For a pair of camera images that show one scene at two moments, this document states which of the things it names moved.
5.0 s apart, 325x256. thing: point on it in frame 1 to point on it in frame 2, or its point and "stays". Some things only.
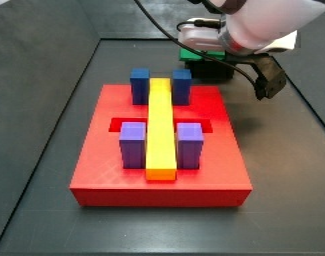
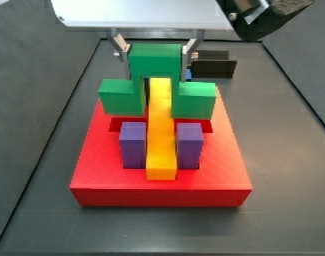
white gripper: (215, 39) to (143, 14)
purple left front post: (133, 139) stays
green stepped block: (189, 55) to (153, 60)
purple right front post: (189, 145) stays
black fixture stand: (211, 70) stays
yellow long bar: (161, 160) stays
